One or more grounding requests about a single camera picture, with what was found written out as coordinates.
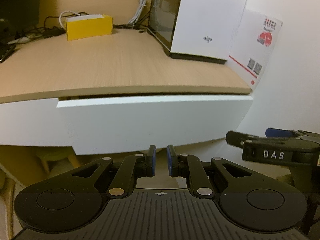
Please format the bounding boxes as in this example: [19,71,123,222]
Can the white bundled cable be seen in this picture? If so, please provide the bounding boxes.
[127,0,148,26]

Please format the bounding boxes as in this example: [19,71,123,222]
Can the wooden stool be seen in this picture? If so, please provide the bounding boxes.
[35,146,81,174]

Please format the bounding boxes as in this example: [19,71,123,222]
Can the black keyboard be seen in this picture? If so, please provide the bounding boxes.
[0,42,17,63]

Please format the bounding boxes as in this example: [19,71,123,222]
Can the white aigo computer case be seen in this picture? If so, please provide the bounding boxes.
[148,0,247,64]

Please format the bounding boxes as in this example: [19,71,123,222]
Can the yellow cardboard box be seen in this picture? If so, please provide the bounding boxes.
[66,14,113,41]

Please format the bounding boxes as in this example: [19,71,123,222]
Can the black tangled cables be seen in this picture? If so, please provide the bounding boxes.
[15,15,151,43]

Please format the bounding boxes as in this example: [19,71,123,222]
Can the black monitor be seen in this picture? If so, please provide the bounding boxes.
[1,0,40,40]

